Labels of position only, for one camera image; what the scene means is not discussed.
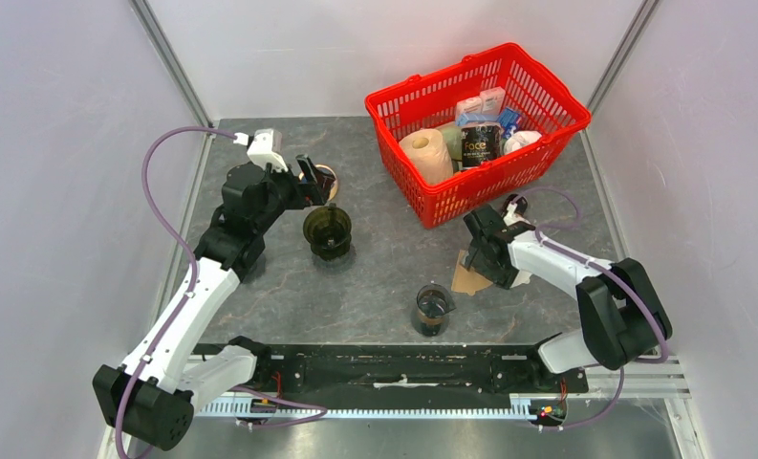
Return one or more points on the dark green glass dripper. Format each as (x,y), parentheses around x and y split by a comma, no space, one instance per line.
(328,230)

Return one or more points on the blue packet in basket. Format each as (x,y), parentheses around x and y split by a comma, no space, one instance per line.
(510,121)

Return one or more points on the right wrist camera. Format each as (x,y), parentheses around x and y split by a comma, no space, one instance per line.
(514,212)

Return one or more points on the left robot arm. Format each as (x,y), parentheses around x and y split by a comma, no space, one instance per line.
(153,395)

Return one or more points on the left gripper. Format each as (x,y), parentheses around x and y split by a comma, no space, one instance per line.
(315,192)

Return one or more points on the red plastic basket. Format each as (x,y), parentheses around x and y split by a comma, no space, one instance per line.
(461,136)

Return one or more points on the glass jar with brown band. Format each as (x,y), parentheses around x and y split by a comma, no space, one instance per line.
(430,312)

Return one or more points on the white plastic bag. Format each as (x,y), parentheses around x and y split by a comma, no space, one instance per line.
(520,139)

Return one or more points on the black face tissue pack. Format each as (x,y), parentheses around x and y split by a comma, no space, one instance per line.
(480,143)

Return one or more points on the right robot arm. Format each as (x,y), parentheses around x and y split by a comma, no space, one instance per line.
(621,315)

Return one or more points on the brown paper coffee filter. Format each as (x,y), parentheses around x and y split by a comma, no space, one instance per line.
(467,281)

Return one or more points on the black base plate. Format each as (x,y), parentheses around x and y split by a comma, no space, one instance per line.
(407,376)

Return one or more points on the beige paper towel roll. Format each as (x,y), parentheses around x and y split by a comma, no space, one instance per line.
(427,151)

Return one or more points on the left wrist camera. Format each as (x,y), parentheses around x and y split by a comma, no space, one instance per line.
(263,148)

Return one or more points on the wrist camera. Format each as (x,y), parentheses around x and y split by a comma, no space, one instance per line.
(263,148)
(514,212)

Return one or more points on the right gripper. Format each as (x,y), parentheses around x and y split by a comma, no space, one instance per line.
(504,276)

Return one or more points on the white box in basket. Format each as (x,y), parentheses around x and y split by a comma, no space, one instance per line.
(467,106)
(492,101)

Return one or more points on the white paper sheet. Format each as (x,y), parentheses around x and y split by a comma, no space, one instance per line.
(522,278)

